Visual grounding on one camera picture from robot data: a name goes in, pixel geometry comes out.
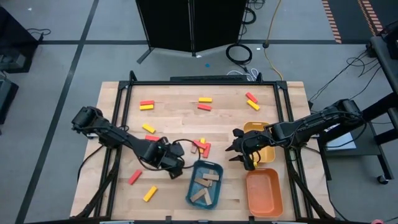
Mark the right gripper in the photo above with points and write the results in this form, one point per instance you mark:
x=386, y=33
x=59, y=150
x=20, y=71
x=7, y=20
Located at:
x=253, y=143

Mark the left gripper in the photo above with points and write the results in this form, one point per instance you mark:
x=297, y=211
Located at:
x=169, y=160

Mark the red block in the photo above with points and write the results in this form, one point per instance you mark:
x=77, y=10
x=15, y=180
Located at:
x=199, y=144
x=135, y=177
x=152, y=137
x=147, y=102
x=251, y=97
x=207, y=152
x=204, y=107

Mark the yellow plastic bin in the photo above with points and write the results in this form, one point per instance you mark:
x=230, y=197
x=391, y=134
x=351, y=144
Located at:
x=267, y=154

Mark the yellow block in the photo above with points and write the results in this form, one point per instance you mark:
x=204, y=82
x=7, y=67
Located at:
x=253, y=104
x=146, y=107
x=205, y=99
x=150, y=193
x=148, y=128
x=202, y=140

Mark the blue plastic bin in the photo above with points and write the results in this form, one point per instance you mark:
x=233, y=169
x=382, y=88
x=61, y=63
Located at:
x=217, y=189

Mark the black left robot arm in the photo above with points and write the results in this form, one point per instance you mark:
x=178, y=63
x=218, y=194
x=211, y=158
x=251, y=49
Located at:
x=118, y=137

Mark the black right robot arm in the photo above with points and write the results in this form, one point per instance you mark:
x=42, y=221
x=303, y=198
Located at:
x=311, y=123

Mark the orange plastic bin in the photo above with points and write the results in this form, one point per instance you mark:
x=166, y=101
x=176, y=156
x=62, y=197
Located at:
x=264, y=193

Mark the black long bar device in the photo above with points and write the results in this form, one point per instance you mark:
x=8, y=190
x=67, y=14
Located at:
x=208, y=78

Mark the white sheet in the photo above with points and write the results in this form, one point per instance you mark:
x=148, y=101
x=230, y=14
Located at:
x=342, y=143

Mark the black partition screen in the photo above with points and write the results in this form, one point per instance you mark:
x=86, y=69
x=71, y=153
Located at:
x=168, y=25

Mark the black equipment stand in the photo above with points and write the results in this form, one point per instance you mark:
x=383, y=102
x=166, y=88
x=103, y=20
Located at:
x=376, y=109

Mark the pink round object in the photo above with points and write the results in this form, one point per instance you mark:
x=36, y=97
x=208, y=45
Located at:
x=377, y=221

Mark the black equipment rack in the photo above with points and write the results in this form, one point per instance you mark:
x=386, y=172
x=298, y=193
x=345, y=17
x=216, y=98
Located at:
x=6, y=96

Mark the grey side table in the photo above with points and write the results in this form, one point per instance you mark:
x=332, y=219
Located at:
x=385, y=59

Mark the black cart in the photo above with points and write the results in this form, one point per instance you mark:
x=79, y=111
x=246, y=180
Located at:
x=12, y=34

